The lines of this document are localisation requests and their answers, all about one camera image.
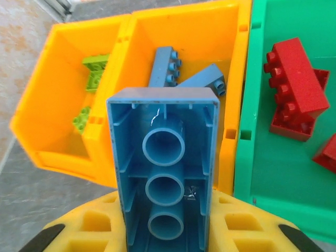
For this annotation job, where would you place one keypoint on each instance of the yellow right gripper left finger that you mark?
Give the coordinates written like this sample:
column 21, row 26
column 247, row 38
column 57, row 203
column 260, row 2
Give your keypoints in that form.
column 76, row 236

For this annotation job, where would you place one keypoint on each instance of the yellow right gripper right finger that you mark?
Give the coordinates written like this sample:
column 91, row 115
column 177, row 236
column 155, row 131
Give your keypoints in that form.
column 252, row 236

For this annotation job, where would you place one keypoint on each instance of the lime green lego brick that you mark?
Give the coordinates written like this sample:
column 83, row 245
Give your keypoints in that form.
column 94, row 80
column 82, row 120
column 95, row 61

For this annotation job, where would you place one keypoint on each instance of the blue lego brick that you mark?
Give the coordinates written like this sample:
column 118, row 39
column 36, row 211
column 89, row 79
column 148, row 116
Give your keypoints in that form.
column 160, row 65
column 202, row 77
column 168, row 126

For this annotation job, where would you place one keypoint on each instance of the green plastic bin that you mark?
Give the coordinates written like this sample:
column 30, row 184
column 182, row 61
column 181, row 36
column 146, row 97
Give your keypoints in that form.
column 275, row 178

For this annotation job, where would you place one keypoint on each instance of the orange bin with green bricks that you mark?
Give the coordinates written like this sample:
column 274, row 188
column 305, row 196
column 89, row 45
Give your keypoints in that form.
column 52, row 105

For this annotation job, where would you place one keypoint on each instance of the orange bin with blue bricks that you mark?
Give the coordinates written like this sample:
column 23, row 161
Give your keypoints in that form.
column 199, row 34

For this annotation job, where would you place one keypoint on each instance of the aluminium frame post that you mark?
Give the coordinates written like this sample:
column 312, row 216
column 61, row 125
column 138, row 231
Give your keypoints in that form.
column 64, row 6

